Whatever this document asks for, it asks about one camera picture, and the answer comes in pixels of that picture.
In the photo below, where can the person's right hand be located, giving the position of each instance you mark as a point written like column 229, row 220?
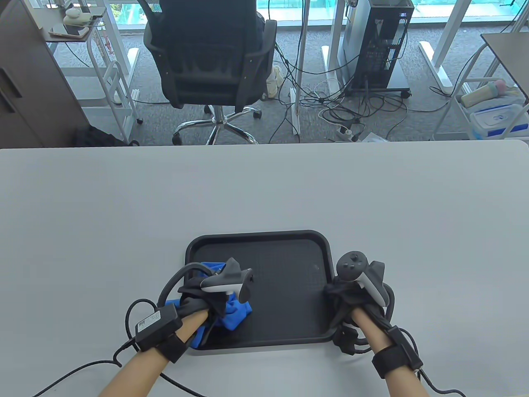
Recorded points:
column 343, row 295

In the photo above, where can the person's left hand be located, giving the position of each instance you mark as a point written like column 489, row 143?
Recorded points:
column 194, row 304

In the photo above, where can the blue rectangular towel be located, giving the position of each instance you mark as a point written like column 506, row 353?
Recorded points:
column 235, row 312

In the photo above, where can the black plastic tray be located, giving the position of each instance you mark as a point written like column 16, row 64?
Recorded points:
column 285, row 297

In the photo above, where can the person's right forearm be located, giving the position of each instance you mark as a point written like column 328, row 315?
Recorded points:
column 365, row 331

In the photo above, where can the grey right hand controller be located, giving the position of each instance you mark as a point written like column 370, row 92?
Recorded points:
column 351, row 266

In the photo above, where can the grey hand controller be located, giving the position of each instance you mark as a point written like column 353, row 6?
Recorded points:
column 219, row 283
column 351, row 266

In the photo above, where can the grey left hand controller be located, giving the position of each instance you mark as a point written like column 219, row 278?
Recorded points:
column 219, row 283

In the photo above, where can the black left wristband sensor box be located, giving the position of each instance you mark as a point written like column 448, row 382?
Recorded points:
column 157, row 326

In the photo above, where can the black wristband sensor box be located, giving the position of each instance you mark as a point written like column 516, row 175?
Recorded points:
column 396, row 357
column 157, row 326

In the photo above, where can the black right wristband sensor box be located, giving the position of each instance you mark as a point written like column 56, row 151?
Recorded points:
column 396, row 357

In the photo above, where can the white flat pack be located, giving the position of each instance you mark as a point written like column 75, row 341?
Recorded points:
column 374, row 137

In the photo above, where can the white power strip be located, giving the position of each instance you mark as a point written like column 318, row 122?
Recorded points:
column 343, row 132

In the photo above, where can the black bag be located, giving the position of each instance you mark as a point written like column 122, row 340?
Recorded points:
column 99, row 138

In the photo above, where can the white rolling cart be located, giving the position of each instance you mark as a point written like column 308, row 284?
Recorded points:
column 120, row 107

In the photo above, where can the grey computer trolley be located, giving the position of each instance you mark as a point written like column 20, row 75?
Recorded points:
column 399, row 80

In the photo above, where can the pastel bottle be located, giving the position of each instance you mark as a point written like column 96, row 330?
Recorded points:
column 479, row 96

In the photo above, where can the black office chair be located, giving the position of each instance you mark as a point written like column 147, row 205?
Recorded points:
column 206, row 62

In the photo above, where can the white desk leg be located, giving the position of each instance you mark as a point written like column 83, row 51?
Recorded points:
column 335, row 37
column 133, row 62
column 304, row 41
column 440, row 70

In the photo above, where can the black computer tower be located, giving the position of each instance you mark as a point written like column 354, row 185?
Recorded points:
column 380, row 41

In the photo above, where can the brown cabinet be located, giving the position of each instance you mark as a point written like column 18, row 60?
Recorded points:
column 29, row 82

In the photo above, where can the dark side table top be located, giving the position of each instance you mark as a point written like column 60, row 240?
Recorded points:
column 512, row 53

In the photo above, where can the smartphone with dark screen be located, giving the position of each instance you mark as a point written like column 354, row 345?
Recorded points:
column 68, row 30

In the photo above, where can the cream rounded object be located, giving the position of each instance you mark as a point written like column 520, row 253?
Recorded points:
column 76, row 15

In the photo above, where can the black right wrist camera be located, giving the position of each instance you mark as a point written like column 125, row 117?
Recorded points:
column 347, row 341

